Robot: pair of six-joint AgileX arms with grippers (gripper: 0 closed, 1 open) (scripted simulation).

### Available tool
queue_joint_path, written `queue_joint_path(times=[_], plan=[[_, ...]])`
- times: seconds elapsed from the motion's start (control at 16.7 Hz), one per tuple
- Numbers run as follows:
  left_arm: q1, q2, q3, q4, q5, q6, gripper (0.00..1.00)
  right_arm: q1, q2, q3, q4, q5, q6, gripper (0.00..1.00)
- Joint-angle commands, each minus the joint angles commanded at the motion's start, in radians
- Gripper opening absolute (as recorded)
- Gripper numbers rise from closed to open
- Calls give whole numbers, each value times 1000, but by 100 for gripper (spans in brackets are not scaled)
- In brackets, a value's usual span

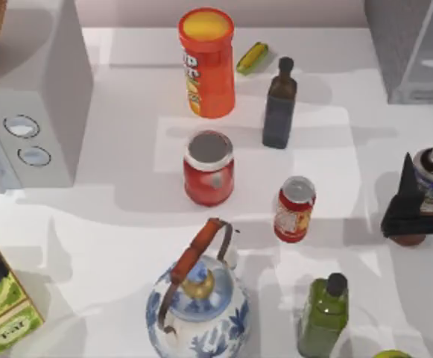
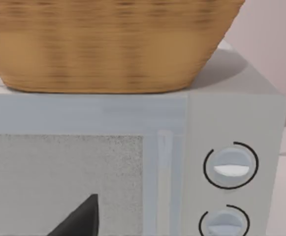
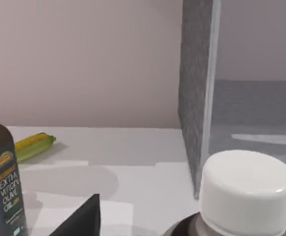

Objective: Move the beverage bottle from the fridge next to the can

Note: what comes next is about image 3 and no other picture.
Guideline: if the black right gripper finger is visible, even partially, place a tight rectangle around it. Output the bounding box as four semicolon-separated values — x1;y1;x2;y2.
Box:
49;193;100;236

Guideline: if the yellow and green corn cob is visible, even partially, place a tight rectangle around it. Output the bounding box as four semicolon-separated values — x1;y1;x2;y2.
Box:
14;132;57;163

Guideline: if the grey cabinet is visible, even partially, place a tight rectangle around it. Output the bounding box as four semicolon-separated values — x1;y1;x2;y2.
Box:
177;0;286;200

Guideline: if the dark olive oil bottle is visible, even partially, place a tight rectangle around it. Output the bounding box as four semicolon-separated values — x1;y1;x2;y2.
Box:
0;81;29;236

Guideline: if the dark bottle with white cap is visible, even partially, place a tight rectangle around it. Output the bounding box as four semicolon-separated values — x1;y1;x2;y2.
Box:
161;149;286;236

